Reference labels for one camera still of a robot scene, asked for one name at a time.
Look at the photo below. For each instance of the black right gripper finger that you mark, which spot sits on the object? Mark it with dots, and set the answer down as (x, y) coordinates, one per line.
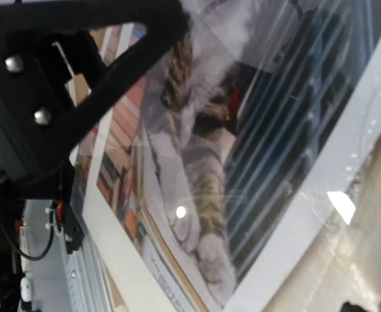
(63, 66)

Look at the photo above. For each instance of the clear acrylic sheet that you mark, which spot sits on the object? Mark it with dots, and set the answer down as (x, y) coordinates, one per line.
(275, 146)

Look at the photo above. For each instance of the cat photo print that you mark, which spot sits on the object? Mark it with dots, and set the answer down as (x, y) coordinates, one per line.
(210, 130)

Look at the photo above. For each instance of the white mat board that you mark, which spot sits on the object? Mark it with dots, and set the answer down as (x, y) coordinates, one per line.
(352, 140)

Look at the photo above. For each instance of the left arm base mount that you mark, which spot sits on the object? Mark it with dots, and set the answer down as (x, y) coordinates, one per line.
(67, 222)

